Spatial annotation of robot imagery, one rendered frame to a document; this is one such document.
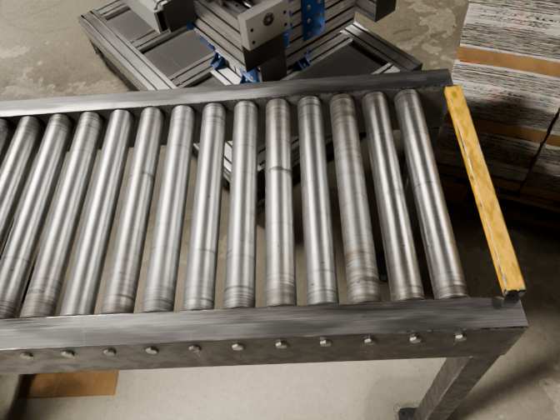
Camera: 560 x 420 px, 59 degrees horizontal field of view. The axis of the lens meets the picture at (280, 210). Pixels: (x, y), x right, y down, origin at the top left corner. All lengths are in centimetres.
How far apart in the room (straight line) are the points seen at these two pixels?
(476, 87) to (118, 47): 144
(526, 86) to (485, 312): 82
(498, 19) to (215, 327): 98
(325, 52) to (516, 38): 88
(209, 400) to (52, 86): 167
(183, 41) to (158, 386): 138
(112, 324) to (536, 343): 126
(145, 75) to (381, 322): 157
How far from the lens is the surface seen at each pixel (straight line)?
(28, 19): 314
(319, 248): 80
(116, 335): 80
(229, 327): 76
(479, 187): 88
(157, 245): 85
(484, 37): 140
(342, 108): 100
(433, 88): 106
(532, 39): 140
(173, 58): 217
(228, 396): 157
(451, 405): 119
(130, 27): 242
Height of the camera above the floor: 149
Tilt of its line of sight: 55 degrees down
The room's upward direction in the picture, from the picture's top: 8 degrees counter-clockwise
